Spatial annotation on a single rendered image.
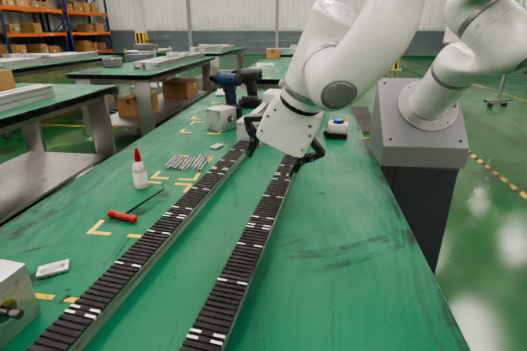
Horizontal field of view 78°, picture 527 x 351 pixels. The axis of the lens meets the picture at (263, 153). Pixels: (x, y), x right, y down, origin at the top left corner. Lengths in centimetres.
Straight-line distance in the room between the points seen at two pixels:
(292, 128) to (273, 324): 32
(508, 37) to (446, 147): 42
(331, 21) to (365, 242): 45
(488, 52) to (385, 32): 50
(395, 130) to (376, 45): 74
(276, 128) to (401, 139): 62
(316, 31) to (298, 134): 18
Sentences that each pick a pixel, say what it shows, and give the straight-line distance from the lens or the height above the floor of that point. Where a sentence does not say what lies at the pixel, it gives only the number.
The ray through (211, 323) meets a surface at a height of 81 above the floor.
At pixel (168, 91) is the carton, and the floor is 33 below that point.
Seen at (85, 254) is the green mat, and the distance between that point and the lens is 77.
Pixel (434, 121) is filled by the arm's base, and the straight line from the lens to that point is 120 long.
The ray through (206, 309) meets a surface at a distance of 54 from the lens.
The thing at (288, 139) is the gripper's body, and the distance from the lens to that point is 60.
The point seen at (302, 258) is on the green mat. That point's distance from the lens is 67.
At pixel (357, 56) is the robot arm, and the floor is 117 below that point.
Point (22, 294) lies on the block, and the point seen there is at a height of 83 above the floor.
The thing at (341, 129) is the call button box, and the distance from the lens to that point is 136.
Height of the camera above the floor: 120
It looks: 21 degrees down
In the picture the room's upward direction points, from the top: straight up
